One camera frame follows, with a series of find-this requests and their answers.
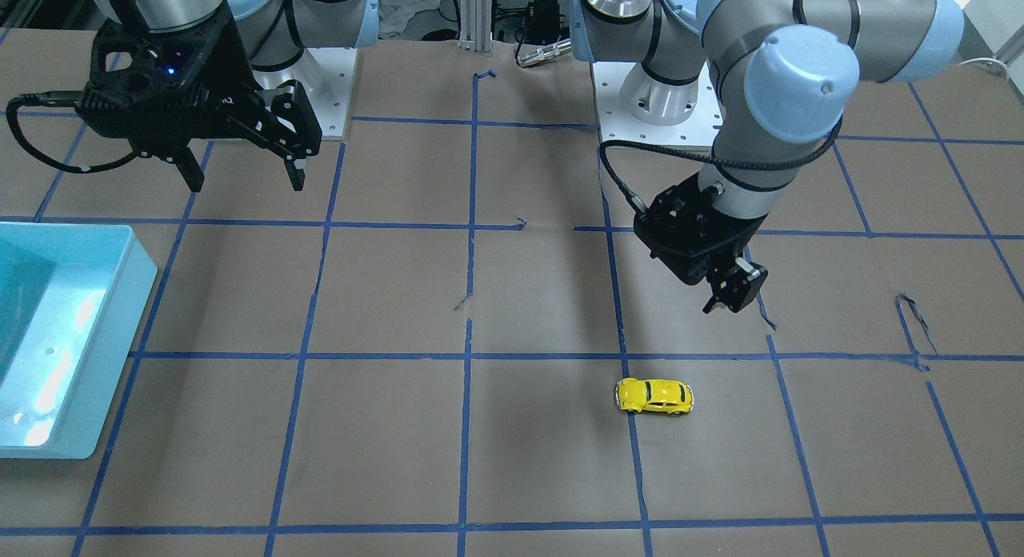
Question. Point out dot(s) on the teal plastic storage bin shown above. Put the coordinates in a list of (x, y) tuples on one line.
[(72, 297)]

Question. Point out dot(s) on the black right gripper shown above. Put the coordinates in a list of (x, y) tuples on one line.
[(230, 75)]

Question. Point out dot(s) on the aluminium frame post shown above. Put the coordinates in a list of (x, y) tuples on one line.
[(475, 33)]

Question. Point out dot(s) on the brown paper table cover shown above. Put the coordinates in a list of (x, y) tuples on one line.
[(416, 354)]

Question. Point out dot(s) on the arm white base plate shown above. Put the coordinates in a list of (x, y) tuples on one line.
[(631, 106), (328, 77)]

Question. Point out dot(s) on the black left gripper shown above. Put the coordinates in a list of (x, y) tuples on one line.
[(738, 238)]

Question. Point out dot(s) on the yellow toy beetle car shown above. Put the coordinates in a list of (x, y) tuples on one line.
[(653, 396)]

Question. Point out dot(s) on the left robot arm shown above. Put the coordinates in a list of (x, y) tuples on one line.
[(781, 73)]

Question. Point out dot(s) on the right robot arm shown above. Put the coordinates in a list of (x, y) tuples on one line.
[(276, 32)]

